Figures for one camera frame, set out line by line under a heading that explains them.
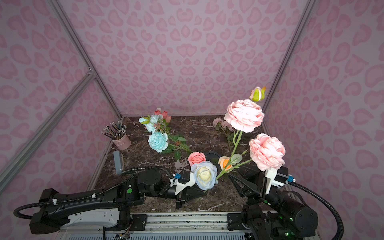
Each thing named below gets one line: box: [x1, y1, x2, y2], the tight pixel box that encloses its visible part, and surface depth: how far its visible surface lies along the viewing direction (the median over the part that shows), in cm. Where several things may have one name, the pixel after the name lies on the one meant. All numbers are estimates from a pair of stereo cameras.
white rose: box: [190, 160, 218, 191], surface depth 46 cm
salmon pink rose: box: [188, 151, 207, 167], surface depth 49 cm
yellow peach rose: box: [218, 156, 233, 171], surface depth 48 cm
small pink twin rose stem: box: [212, 118, 234, 145], surface depth 111 cm
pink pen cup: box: [111, 133, 131, 150], surface depth 97 cm
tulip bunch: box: [138, 107, 172, 134], surface depth 53 cm
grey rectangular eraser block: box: [113, 150, 125, 175], surface depth 92 cm
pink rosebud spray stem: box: [249, 86, 267, 102], surface depth 31 cm
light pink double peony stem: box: [215, 99, 286, 180], surface depth 30 cm
